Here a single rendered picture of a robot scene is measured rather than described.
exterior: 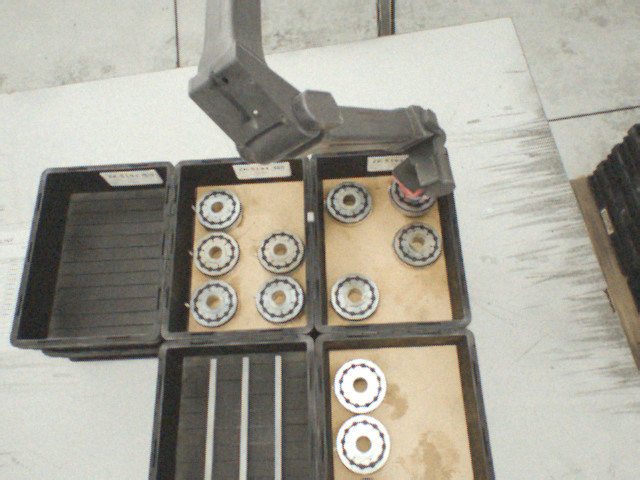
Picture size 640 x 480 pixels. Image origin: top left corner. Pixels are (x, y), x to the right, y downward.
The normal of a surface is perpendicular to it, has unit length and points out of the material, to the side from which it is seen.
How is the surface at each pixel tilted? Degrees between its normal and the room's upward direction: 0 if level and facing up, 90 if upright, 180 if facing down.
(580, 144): 0
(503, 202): 0
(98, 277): 0
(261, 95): 68
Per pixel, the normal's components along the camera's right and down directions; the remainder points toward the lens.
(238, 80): -0.18, 0.72
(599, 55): -0.06, -0.36
